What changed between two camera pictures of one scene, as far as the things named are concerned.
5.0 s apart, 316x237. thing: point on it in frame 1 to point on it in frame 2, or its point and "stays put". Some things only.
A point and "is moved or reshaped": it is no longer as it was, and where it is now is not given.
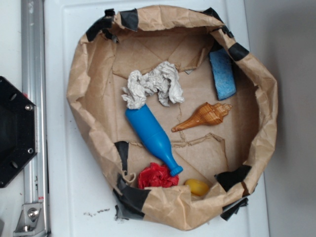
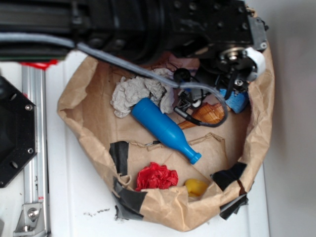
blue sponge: [223, 71] is moved or reshaped
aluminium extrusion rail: [33, 68] stays put
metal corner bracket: [31, 220] stays put
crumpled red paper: [156, 175] stays put
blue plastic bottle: [145, 128] to [149, 115]
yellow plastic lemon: [198, 187] stays put
